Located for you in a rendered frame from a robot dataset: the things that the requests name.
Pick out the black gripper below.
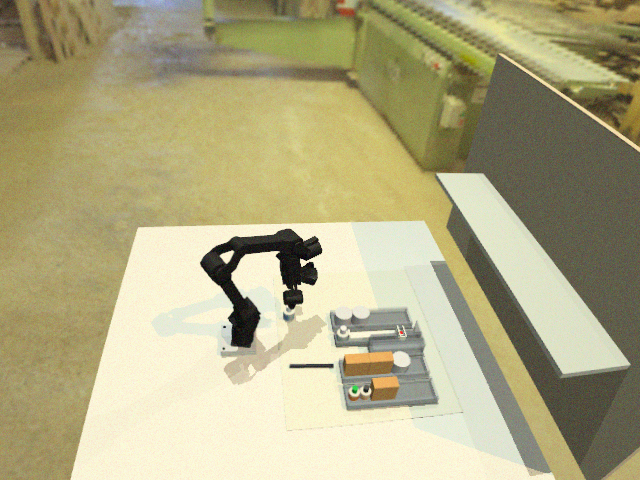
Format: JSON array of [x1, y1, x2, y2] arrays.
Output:
[[279, 261, 303, 310]]

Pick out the brown rectangular block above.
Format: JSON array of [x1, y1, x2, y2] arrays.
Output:
[[343, 353, 370, 376], [367, 352, 394, 375], [370, 377, 400, 401]]

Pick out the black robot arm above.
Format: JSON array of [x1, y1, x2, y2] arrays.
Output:
[[200, 228, 322, 348]]

